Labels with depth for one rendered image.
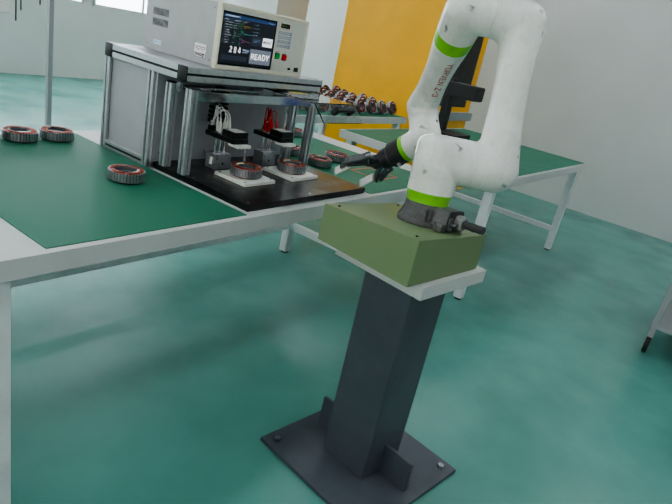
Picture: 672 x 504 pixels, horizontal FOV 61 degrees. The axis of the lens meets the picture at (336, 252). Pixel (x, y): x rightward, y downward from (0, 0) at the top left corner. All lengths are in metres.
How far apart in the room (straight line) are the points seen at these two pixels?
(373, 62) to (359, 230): 4.41
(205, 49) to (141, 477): 1.36
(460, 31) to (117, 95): 1.20
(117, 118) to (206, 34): 0.46
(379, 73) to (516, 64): 4.18
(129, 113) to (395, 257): 1.14
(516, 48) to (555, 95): 5.34
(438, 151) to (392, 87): 4.18
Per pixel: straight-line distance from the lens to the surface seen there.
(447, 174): 1.59
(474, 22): 1.70
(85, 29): 9.07
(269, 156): 2.30
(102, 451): 1.97
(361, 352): 1.78
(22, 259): 1.36
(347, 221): 1.57
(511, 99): 1.68
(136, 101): 2.15
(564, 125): 7.00
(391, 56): 5.77
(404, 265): 1.46
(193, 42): 2.11
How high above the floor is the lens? 1.30
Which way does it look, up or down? 21 degrees down
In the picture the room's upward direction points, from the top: 12 degrees clockwise
